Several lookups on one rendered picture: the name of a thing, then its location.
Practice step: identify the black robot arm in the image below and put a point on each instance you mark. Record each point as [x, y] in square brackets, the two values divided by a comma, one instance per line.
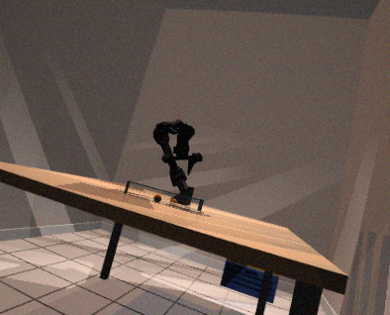
[160, 134]

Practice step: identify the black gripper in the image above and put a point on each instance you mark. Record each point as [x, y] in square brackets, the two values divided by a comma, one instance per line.
[191, 159]

